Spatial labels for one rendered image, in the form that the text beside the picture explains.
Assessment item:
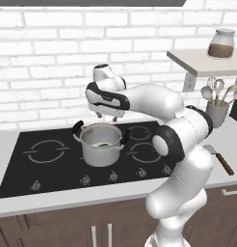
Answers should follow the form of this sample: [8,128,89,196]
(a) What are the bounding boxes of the silver whisk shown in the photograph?
[206,75,218,97]

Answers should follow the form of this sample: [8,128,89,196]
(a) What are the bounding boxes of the silver ladle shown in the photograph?
[222,84,237,105]

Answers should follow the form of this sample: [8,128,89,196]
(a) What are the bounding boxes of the brown cupboard door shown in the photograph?
[14,206,105,247]
[102,197,161,247]

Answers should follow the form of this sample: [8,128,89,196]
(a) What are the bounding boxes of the white wall socket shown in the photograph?
[183,72,198,93]

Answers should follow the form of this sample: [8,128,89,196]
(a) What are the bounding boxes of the pale grey utensil pot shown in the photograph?
[204,99,230,129]

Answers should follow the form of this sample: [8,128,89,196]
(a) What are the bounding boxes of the black hob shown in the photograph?
[0,120,176,200]

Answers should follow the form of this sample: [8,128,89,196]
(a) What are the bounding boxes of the silver cupboard door handle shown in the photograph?
[107,223,114,247]
[91,225,98,247]

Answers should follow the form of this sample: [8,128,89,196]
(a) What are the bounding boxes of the beige wall shelf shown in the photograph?
[166,48,237,78]

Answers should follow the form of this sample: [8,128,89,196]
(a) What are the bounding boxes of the metal spatula with brown handle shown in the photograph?
[202,144,235,177]

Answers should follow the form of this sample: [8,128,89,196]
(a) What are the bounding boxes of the grey hob knob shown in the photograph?
[80,174,92,187]
[29,179,41,192]
[137,167,148,179]
[162,164,173,176]
[108,170,119,182]

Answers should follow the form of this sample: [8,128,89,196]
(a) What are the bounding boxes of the silver drawer handle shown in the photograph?
[221,187,237,197]

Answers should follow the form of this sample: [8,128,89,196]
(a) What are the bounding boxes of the brown drawer front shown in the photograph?
[200,183,237,226]

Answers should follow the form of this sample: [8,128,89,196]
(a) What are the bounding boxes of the grey range hood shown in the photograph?
[0,0,188,8]

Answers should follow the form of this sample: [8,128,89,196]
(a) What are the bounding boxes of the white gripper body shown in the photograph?
[89,101,127,119]

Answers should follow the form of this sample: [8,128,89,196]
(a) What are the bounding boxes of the silver pot with black handles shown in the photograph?
[71,120,131,168]

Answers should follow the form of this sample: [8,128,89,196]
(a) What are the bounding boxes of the glass jar with brown contents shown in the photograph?
[207,28,237,60]

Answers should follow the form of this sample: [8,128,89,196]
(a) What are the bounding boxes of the silver slotted spoon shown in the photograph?
[213,78,225,106]

